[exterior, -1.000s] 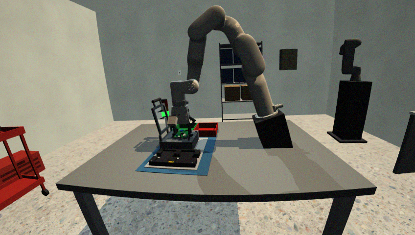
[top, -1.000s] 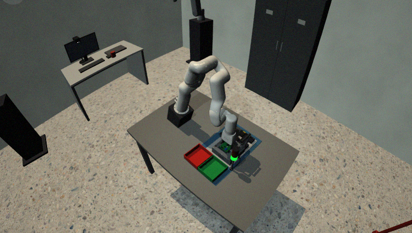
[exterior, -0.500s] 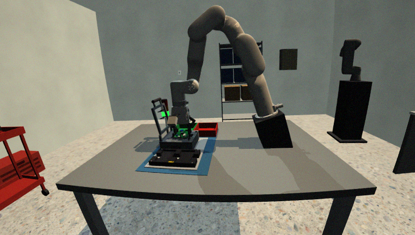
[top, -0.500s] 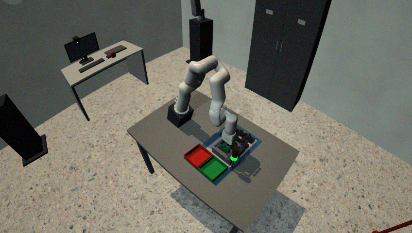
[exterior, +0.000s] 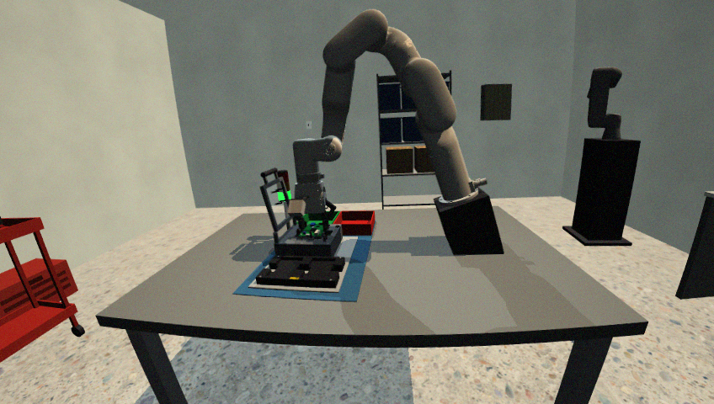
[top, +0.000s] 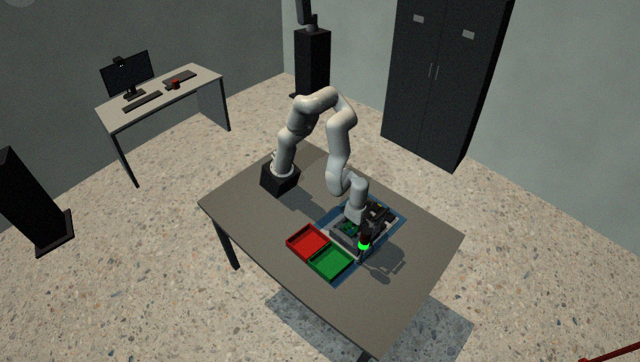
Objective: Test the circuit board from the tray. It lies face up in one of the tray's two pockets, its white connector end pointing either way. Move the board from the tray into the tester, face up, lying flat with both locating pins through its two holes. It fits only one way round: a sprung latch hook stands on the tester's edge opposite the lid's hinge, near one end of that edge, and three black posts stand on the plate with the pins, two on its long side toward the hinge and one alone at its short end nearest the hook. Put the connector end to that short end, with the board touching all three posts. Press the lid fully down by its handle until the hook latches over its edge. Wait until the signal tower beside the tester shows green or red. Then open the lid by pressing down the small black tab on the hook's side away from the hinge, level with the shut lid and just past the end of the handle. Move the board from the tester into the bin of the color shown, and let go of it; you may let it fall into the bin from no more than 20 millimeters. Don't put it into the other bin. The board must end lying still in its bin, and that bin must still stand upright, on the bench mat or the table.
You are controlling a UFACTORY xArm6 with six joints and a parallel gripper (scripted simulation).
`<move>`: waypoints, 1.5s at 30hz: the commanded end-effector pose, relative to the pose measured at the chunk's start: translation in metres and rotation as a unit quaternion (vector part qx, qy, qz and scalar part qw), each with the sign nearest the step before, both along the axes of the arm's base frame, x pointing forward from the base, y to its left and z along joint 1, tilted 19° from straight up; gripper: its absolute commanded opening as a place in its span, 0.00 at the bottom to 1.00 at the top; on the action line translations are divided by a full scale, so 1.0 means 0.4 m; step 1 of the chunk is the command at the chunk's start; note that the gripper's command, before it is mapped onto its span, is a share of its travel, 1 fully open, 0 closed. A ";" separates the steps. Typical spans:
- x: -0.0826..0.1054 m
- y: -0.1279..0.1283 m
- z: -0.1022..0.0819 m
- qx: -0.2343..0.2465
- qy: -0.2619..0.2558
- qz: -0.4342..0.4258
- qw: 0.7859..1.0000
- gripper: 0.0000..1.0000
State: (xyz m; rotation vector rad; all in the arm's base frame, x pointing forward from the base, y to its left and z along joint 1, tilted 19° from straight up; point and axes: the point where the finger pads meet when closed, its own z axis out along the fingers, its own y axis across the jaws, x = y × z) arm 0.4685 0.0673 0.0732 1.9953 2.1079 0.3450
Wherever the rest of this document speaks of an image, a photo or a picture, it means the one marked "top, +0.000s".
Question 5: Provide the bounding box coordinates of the green circuit board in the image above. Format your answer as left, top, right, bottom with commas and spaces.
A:
341, 220, 359, 237

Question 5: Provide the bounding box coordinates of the red bin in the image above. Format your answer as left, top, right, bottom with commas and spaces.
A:
285, 223, 331, 264

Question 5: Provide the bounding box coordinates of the green bin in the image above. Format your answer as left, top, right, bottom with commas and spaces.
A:
307, 241, 355, 284

